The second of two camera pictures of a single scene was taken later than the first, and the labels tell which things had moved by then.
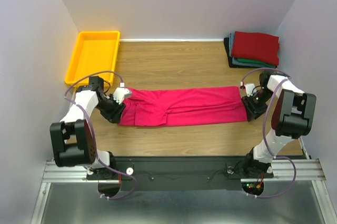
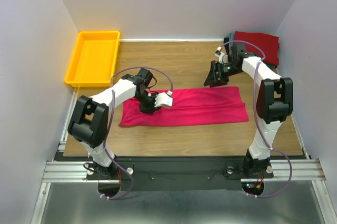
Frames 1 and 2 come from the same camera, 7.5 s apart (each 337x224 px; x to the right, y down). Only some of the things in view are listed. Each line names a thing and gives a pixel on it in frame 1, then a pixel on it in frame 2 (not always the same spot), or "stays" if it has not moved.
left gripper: (114, 116) to (150, 109)
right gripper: (250, 113) to (214, 79)
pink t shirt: (151, 106) stays
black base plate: (184, 173) stays
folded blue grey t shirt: (231, 42) stays
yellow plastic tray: (95, 55) stays
